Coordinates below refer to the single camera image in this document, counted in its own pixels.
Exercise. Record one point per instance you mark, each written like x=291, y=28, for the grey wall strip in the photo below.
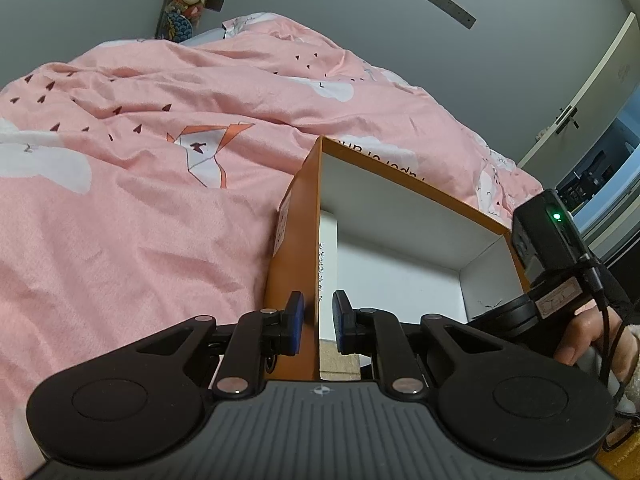
x=446, y=4

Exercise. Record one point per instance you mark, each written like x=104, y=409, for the light blue pillow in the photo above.
x=205, y=39

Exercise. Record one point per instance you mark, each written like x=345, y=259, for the pink printed blanket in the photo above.
x=150, y=210

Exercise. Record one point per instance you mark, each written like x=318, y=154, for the white box with black print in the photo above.
x=328, y=260

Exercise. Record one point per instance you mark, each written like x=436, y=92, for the orange cardboard box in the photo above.
x=295, y=250

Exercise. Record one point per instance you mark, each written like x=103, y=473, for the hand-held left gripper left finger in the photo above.
x=296, y=320

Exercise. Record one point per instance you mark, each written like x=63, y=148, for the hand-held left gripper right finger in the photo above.
x=341, y=320

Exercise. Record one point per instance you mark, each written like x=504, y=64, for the person's right hand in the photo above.
x=582, y=330

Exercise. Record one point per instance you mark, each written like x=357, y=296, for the small dark wall panel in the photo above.
x=216, y=5

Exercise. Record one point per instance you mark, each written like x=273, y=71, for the person's right forearm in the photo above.
x=620, y=290

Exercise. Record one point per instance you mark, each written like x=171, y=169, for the blue patterned plush toy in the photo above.
x=177, y=27

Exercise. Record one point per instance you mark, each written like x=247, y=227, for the white door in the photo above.
x=590, y=100

